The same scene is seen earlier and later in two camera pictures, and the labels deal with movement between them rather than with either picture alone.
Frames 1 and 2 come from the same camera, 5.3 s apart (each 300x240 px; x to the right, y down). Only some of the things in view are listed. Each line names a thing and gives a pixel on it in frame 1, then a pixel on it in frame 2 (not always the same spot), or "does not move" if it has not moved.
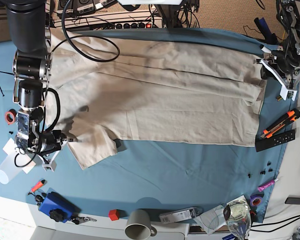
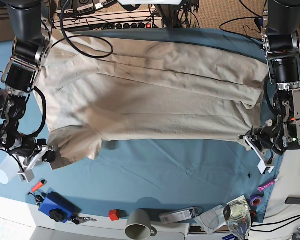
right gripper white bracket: (285, 93) → (262, 166)
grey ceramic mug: (139, 226) does not move
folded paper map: (213, 220) does not move
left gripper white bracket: (50, 165) → (27, 175)
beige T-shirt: (105, 87) does not move
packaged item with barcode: (181, 215) does not move
